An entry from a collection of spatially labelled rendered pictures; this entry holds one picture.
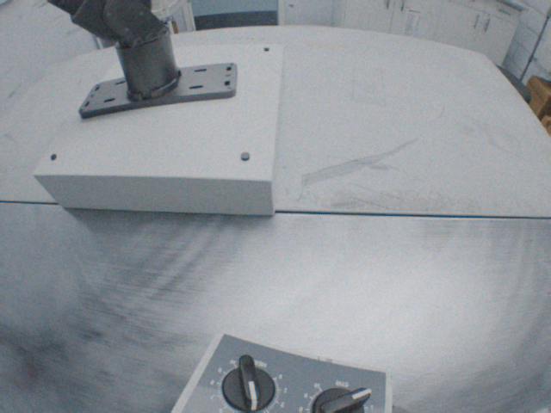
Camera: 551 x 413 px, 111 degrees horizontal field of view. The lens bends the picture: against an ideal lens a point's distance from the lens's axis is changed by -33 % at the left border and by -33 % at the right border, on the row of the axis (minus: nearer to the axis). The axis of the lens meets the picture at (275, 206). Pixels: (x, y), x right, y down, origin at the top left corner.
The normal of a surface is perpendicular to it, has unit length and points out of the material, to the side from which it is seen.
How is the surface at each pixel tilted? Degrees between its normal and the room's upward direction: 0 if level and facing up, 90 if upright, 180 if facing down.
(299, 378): 30
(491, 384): 0
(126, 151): 3
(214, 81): 3
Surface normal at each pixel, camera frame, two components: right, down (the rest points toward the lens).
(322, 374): 0.11, -0.88
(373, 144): -0.04, -0.55
